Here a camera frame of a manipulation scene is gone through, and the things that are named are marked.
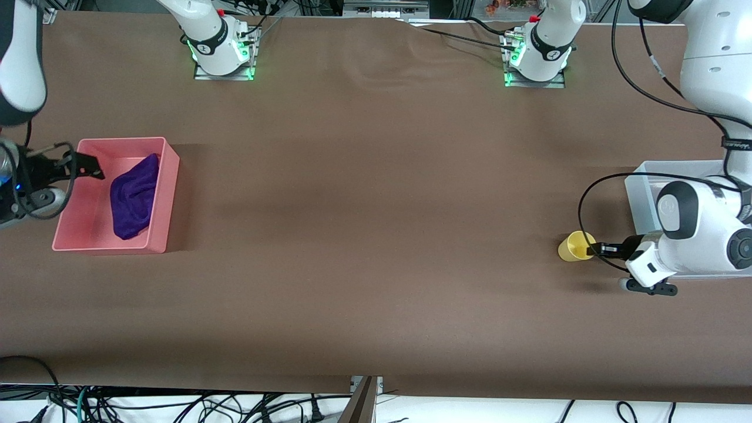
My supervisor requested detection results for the white background box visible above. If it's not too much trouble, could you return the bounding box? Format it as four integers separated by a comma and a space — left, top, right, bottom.
343, 0, 431, 19

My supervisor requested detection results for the pink plastic bin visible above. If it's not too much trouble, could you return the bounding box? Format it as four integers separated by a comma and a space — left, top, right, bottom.
52, 137, 181, 254

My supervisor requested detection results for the black cable on table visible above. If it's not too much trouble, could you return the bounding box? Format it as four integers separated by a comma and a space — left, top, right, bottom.
395, 16, 525, 46

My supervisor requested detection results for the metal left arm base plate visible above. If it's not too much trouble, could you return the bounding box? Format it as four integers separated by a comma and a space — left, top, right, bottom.
503, 31, 566, 89

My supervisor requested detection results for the black floor cable tangle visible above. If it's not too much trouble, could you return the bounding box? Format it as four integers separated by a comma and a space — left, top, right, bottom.
88, 390, 353, 423

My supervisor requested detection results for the black floor cable loop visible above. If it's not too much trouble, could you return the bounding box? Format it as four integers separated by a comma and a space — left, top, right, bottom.
0, 355, 64, 423

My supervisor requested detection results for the brown table cover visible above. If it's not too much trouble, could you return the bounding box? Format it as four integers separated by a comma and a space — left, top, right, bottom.
0, 11, 752, 405

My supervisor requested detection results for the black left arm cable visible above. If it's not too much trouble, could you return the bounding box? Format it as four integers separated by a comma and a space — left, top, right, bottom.
578, 0, 752, 273

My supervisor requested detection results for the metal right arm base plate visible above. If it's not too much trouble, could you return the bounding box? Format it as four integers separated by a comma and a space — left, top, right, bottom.
193, 25, 260, 82

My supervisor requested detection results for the teal floor cable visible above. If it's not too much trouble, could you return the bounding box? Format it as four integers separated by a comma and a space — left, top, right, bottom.
75, 385, 95, 423

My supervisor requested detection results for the yellow plastic cup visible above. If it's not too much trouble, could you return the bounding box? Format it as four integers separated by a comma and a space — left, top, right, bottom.
558, 230, 597, 263

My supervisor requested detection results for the clear plastic bin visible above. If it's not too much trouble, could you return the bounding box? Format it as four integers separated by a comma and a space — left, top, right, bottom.
624, 160, 752, 280

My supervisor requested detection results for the purple cloth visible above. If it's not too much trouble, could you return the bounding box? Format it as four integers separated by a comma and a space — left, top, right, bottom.
110, 153, 161, 241

